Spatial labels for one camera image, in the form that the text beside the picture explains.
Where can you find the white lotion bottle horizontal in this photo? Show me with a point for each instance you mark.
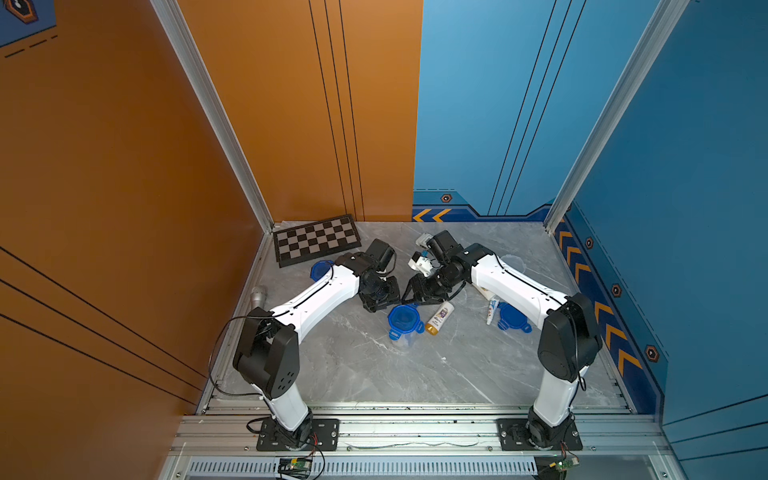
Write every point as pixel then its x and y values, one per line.
pixel 437 321

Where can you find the aluminium rail frame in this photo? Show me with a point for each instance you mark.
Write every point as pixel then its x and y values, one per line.
pixel 392 441

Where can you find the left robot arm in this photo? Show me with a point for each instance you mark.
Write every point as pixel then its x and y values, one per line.
pixel 267 355

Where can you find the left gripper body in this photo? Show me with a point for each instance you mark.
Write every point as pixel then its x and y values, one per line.
pixel 384 293

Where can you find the toothpaste tube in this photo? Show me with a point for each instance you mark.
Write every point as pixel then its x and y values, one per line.
pixel 491 310

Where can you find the black white checkerboard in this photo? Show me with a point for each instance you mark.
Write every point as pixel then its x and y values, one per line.
pixel 314 240

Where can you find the silver metal cylinder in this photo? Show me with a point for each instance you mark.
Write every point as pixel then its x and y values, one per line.
pixel 258 296

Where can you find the clear plastic cup front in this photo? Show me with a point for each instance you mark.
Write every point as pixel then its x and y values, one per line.
pixel 321 270

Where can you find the green circuit board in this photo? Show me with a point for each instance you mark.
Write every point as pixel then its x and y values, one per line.
pixel 554 469
pixel 295 468

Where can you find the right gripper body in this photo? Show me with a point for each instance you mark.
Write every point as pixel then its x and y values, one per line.
pixel 432 287

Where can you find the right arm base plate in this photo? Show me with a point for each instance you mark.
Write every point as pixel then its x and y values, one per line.
pixel 517 434

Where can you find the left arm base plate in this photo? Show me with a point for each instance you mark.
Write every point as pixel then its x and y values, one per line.
pixel 311 434

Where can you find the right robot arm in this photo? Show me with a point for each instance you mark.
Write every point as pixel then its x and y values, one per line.
pixel 569 339

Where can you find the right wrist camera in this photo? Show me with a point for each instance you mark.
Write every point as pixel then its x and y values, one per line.
pixel 423 263

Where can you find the left green circuit board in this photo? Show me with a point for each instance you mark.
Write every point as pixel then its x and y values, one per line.
pixel 295 468

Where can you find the right green circuit board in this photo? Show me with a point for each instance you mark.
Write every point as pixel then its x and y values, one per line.
pixel 554 469

